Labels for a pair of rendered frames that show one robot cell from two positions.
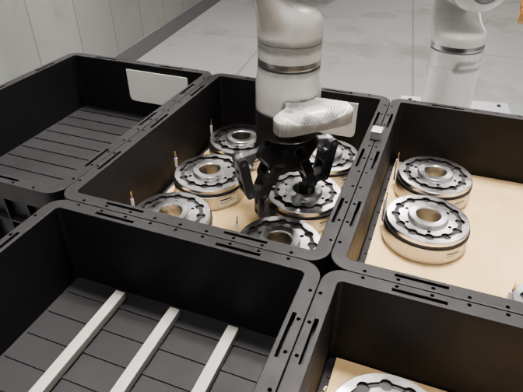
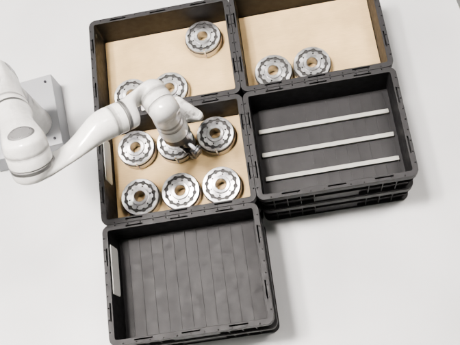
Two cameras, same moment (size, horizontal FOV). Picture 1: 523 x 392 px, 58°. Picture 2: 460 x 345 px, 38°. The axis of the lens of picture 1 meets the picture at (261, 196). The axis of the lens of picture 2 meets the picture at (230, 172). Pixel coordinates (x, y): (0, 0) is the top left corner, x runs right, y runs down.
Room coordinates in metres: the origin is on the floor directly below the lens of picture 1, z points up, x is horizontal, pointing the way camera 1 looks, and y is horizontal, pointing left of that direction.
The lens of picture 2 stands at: (0.50, 0.70, 2.53)
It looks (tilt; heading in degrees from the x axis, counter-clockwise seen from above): 70 degrees down; 264
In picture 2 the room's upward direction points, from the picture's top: 24 degrees counter-clockwise
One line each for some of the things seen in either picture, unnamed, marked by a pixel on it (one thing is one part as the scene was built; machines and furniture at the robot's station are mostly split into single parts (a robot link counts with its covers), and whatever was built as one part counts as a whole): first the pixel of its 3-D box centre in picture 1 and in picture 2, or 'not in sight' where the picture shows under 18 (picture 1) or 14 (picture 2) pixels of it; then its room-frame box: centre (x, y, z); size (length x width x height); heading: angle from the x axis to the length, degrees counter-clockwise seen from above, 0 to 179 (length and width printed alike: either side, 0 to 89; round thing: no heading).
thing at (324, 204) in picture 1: (303, 193); (175, 142); (0.53, -0.06, 0.86); 0.10 x 0.10 x 0.01
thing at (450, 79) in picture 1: (447, 90); (24, 113); (0.86, -0.36, 0.87); 0.09 x 0.09 x 0.17; 77
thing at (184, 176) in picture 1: (209, 173); (180, 191); (0.58, 0.07, 0.86); 0.10 x 0.10 x 0.01
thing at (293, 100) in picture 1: (296, 86); (175, 118); (0.50, -0.04, 1.02); 0.11 x 0.09 x 0.06; 24
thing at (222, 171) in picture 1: (209, 169); (180, 190); (0.58, 0.07, 0.86); 0.05 x 0.05 x 0.01
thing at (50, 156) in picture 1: (75, 141); (189, 276); (0.66, 0.29, 0.87); 0.40 x 0.30 x 0.11; 159
